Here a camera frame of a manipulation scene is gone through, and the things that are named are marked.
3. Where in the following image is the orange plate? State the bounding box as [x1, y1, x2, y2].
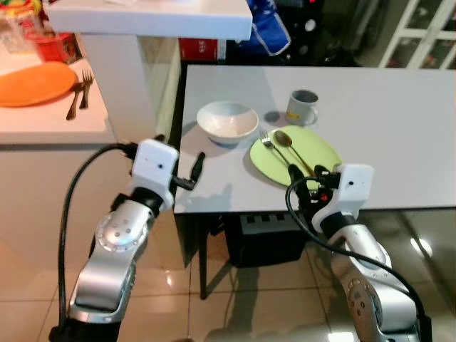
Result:
[0, 61, 78, 108]

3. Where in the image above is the light green plate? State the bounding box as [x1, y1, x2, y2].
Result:
[249, 125, 343, 188]

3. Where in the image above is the silver fork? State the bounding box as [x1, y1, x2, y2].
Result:
[259, 130, 294, 170]

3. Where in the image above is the bronze spoon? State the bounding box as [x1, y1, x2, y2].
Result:
[274, 130, 315, 176]

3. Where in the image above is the grey mug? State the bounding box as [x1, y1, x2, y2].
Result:
[286, 90, 320, 127]

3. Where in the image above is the black perforated box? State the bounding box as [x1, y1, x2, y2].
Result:
[224, 212, 309, 269]

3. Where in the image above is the grey dining table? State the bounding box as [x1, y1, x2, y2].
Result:
[173, 64, 456, 301]

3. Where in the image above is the dark metal fork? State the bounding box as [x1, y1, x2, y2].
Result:
[79, 69, 95, 110]

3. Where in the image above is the white raised counter shelf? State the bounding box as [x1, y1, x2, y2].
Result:
[46, 0, 254, 145]

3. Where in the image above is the red container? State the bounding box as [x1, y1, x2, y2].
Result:
[31, 31, 80, 64]

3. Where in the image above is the blue bag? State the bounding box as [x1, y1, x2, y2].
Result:
[239, 0, 292, 57]

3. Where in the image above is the white glass door cabinet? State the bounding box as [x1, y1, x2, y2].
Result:
[377, 0, 456, 71]

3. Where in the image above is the clear glass jar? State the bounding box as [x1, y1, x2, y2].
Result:
[0, 13, 38, 55]

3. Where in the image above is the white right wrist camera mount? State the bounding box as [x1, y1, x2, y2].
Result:
[316, 164, 375, 230]

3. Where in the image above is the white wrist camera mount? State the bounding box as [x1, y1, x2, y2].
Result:
[316, 164, 375, 230]
[131, 139, 180, 209]

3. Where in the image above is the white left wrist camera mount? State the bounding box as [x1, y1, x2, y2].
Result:
[131, 139, 180, 209]

